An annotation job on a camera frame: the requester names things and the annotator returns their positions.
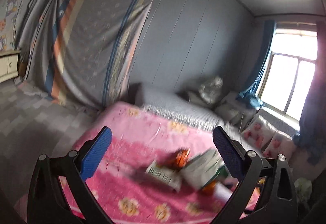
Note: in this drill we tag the light green cloth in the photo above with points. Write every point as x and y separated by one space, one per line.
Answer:
303 188

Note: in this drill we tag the orange mandarin fruit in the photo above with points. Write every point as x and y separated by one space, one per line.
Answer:
209 188

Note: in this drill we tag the grey quilted corner sofa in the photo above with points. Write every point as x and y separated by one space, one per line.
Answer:
229 113

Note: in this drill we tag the left baby print pillow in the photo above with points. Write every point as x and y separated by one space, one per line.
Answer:
259 133

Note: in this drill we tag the blue left curtain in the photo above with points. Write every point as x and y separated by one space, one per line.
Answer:
247 95

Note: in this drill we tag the striped grey hanging sheet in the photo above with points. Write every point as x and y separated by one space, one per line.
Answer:
79 52

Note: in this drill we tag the dark blue right curtain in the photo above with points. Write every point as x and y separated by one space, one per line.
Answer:
312 121

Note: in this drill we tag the window with frame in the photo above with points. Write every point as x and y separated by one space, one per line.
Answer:
289 71

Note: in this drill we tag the pink floral table cloth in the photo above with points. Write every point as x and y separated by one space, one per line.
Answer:
120 183

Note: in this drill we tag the orange snack wrapper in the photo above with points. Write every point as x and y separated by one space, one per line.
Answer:
179 159

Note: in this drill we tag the right baby print pillow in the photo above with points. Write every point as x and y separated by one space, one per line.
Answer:
280 143

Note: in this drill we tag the baby print pillow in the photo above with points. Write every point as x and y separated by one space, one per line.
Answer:
259 133
280 143

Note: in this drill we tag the white barcode medicine box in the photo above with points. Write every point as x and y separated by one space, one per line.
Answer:
165 175

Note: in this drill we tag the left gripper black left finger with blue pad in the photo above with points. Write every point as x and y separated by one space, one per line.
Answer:
47 202

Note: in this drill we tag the cream cabinet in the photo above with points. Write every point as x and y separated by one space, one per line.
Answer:
9 65

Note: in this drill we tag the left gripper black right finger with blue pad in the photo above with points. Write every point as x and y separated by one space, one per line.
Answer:
277 202

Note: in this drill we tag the silver plastic bag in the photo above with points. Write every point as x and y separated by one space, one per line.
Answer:
211 90

